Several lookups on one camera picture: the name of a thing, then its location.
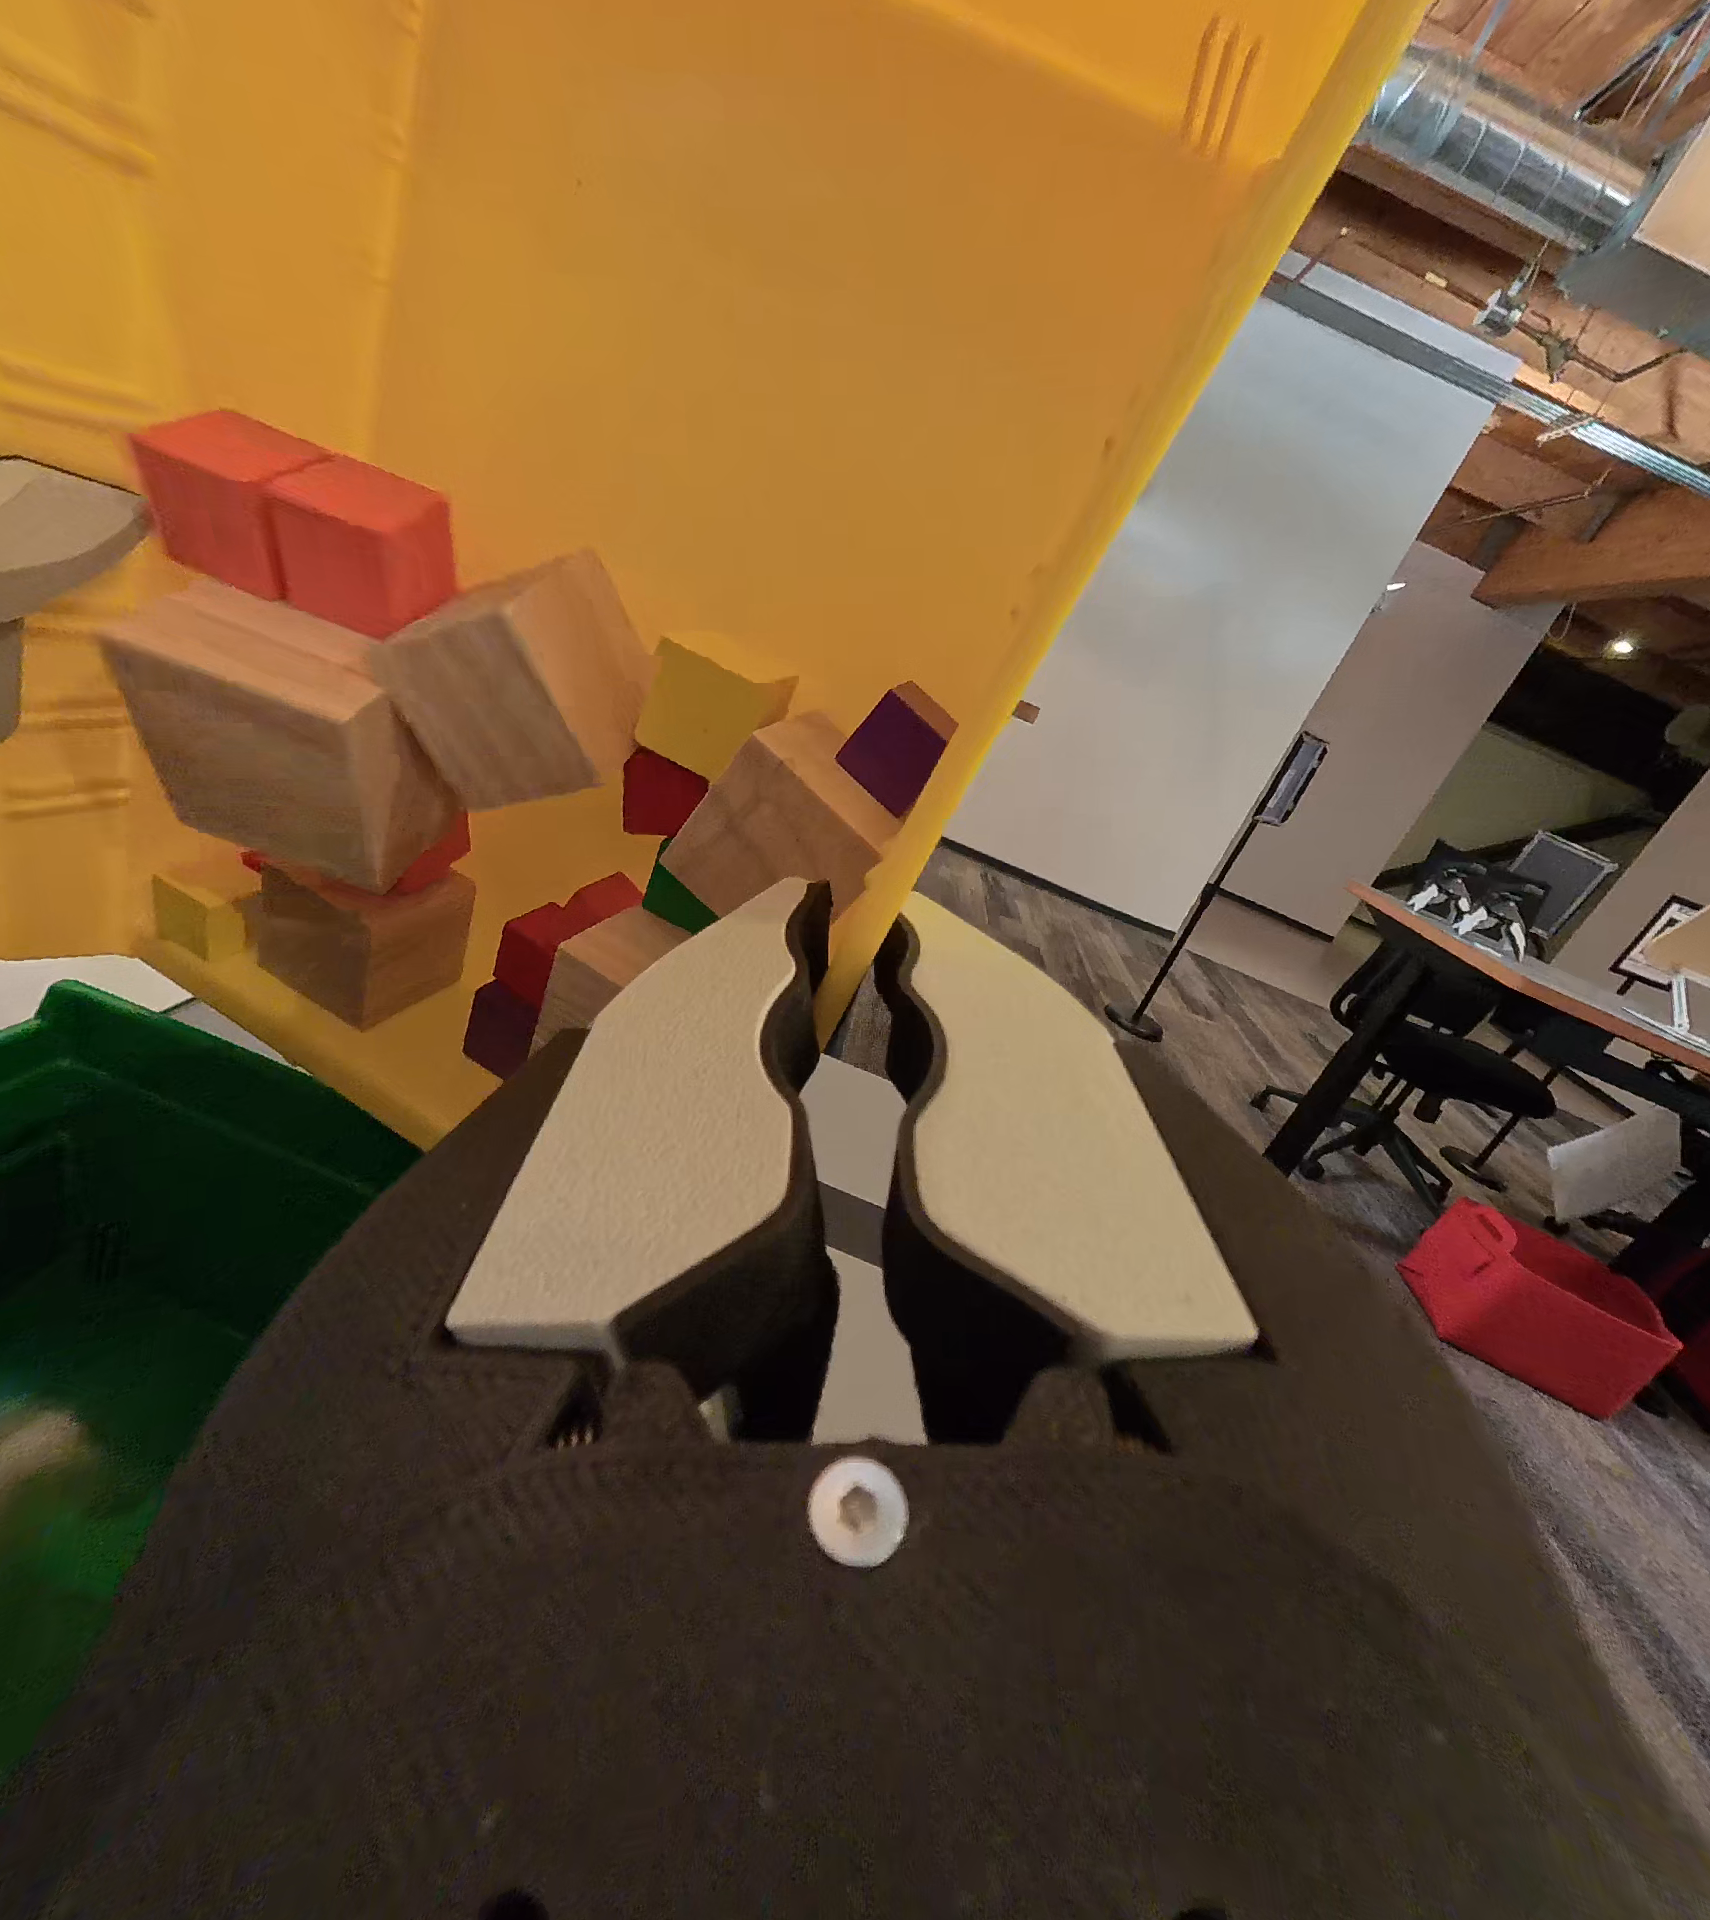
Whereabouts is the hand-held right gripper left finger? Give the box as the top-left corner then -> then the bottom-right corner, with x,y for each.
443,877 -> 842,1441

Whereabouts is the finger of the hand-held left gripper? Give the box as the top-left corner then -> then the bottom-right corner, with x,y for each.
0,453 -> 155,761

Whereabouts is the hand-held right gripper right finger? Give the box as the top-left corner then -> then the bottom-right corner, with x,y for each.
875,899 -> 1265,1443

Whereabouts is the pile of coloured wooden cubes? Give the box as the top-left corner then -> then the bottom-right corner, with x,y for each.
97,409 -> 963,1082

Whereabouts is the green plastic box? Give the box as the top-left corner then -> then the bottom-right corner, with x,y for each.
0,981 -> 426,1920

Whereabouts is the yellow plastic box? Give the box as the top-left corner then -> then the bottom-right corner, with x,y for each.
0,0 -> 1430,1149

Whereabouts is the white plastic box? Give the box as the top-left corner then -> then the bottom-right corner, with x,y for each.
1547,1110 -> 1685,1234

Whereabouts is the black office chair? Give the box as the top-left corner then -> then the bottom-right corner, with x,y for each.
1252,946 -> 1563,1213

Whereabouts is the black sign stand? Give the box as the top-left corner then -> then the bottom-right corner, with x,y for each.
1104,731 -> 1331,1041

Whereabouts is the black device with grey prongs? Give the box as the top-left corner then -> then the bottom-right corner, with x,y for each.
1401,857 -> 1534,961

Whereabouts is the long wooden desk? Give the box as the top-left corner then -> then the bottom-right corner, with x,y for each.
1265,883 -> 1710,1307

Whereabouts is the grey framed panel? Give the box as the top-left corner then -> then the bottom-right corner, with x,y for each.
1507,833 -> 1621,954

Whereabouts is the silver round ventilation duct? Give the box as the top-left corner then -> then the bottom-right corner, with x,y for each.
1356,42 -> 1653,249

